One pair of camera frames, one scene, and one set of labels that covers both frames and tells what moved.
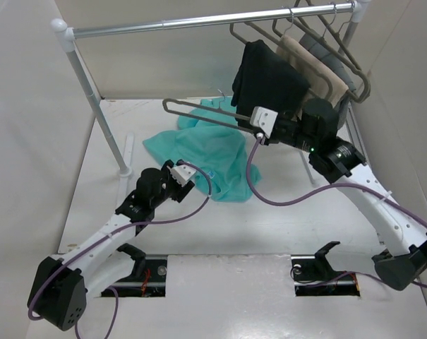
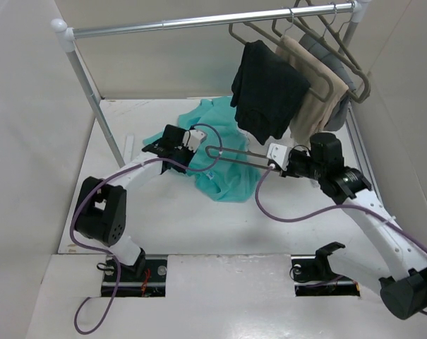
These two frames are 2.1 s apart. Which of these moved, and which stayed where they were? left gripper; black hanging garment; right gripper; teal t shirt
Moved: left gripper; right gripper
Stayed: black hanging garment; teal t shirt
